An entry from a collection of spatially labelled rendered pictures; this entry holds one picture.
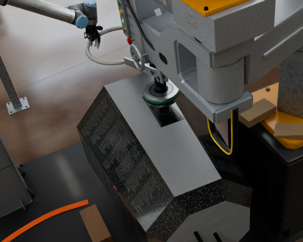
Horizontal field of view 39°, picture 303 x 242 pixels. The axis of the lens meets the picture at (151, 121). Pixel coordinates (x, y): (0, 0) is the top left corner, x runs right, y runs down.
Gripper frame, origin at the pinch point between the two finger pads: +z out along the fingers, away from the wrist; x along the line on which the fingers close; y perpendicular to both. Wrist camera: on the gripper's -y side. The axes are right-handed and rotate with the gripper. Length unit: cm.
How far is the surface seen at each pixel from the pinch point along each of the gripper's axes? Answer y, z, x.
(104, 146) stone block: 76, 9, 58
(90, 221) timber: 92, 68, 55
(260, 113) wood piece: 33, -18, 134
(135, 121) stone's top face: 65, -10, 74
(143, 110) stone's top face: 55, -11, 73
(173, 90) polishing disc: 36, -16, 82
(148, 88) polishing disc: 39, -13, 67
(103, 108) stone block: 56, 0, 45
